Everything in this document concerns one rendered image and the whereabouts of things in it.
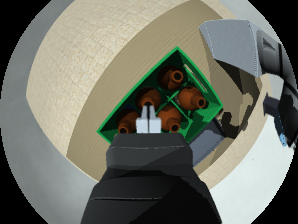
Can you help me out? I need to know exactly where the green plastic crate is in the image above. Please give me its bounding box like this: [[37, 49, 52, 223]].
[[96, 46, 223, 144]]

